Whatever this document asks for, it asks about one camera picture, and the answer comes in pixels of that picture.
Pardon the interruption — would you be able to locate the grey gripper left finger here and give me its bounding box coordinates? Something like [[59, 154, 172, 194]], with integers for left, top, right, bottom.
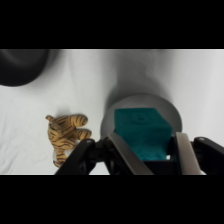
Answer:
[[106, 132, 155, 175]]

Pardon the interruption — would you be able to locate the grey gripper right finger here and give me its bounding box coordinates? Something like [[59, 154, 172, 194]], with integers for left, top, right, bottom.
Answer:
[[174, 131, 205, 175]]

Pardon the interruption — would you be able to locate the teal blue foam cube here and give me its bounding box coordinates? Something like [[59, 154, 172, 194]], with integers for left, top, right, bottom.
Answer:
[[113, 107, 174, 162]]

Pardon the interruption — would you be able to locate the grey metal bowl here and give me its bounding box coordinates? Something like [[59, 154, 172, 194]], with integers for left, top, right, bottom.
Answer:
[[99, 93, 184, 142]]

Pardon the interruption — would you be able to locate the black bowl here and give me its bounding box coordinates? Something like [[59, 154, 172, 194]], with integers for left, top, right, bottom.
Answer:
[[0, 49, 51, 88]]

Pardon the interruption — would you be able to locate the striped tiger plush toy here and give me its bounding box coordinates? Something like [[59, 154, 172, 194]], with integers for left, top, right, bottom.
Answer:
[[45, 113, 93, 168]]

